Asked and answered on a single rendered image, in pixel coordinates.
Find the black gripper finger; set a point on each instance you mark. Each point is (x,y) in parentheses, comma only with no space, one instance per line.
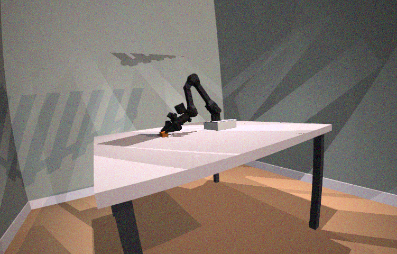
(165,127)
(172,128)

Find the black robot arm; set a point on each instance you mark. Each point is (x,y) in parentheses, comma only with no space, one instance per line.
(191,111)

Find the orange block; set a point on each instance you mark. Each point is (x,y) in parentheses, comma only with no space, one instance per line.
(163,134)

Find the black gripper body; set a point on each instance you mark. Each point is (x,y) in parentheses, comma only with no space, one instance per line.
(177,123)

